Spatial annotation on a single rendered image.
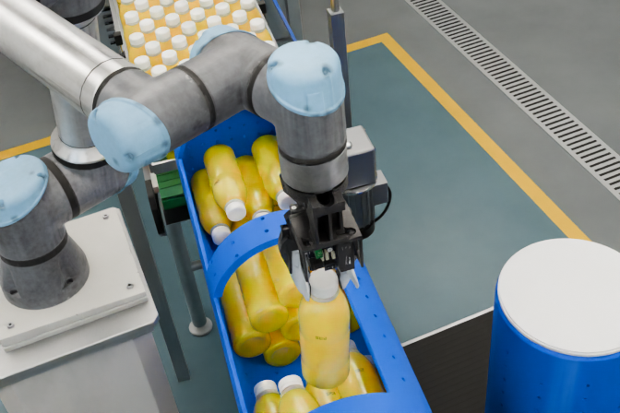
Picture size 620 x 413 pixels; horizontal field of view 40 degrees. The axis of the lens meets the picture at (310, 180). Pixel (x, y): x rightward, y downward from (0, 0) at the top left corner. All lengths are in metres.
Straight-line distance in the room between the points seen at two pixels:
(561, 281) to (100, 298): 0.83
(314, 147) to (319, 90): 0.07
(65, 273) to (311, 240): 0.65
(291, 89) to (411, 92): 3.02
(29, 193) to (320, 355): 0.54
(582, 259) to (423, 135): 1.99
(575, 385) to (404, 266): 1.52
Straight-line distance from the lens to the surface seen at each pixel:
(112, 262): 1.56
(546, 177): 3.42
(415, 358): 2.61
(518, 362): 1.62
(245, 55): 0.90
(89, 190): 1.45
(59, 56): 0.95
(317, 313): 1.10
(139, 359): 1.57
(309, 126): 0.85
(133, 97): 0.85
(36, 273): 1.48
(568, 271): 1.66
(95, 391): 1.60
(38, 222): 1.42
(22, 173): 1.42
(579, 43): 4.21
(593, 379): 1.60
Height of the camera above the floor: 2.25
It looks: 41 degrees down
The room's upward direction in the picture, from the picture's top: 7 degrees counter-clockwise
